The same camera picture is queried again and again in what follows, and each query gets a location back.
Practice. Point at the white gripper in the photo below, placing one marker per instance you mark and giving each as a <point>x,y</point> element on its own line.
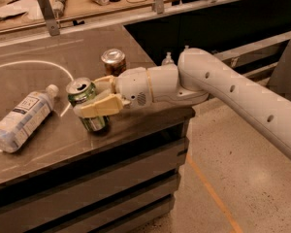
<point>132,85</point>

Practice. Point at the green soda can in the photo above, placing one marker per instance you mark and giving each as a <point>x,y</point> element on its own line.
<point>79,91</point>

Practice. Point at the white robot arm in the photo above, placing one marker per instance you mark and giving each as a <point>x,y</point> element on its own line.
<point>196,75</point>

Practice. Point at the orange soda can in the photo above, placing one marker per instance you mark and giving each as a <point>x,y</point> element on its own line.
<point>114,62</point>

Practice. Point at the left sanitizer bottle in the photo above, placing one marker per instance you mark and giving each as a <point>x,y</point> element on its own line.
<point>168,59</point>

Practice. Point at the dark counter cabinet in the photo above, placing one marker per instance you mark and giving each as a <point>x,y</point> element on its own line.
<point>67,180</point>

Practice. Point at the clear plastic water bottle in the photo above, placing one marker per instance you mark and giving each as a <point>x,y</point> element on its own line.
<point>20,123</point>

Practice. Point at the dark cylindrical tool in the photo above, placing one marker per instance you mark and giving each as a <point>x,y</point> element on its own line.
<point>59,7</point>

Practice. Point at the white paper sheets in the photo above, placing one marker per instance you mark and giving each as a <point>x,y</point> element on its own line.
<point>30,8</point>

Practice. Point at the left metal bracket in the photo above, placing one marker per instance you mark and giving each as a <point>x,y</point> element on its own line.
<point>49,17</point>

